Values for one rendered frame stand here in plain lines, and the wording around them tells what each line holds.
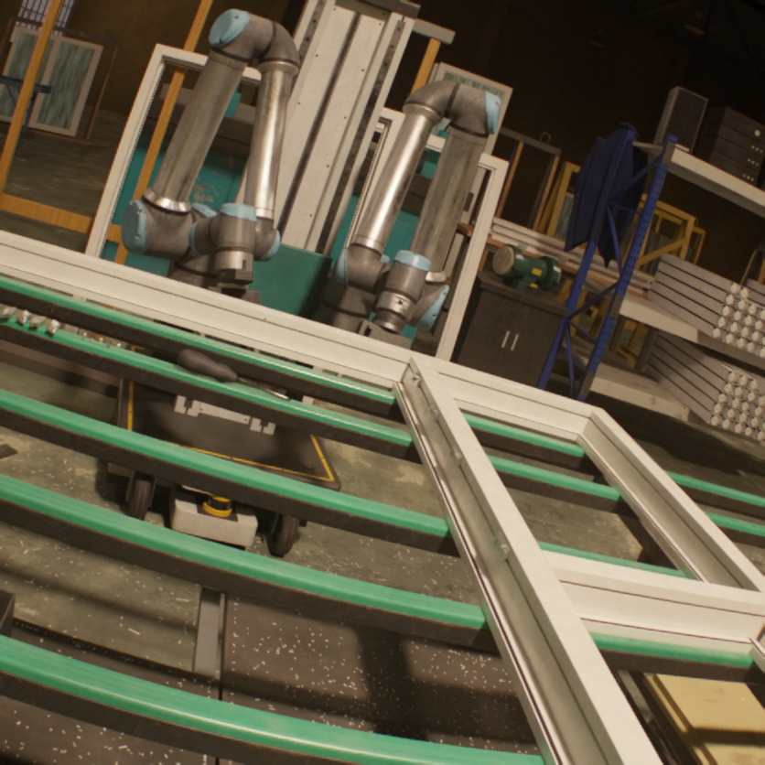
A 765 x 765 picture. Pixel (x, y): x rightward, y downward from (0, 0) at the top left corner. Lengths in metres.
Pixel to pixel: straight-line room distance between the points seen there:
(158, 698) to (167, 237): 1.86
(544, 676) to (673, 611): 0.31
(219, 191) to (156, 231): 2.88
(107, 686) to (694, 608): 0.76
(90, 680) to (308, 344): 1.18
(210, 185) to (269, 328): 3.57
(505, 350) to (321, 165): 2.82
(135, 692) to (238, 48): 1.87
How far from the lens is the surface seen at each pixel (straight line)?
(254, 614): 1.40
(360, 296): 2.62
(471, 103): 2.48
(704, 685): 1.64
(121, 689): 0.72
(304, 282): 2.74
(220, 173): 5.28
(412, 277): 2.19
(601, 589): 1.10
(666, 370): 6.35
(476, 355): 5.33
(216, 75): 2.35
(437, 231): 2.55
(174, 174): 2.41
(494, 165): 5.34
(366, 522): 1.20
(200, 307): 1.76
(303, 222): 2.79
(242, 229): 2.09
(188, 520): 2.70
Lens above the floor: 1.32
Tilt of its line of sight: 14 degrees down
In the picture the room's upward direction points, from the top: 19 degrees clockwise
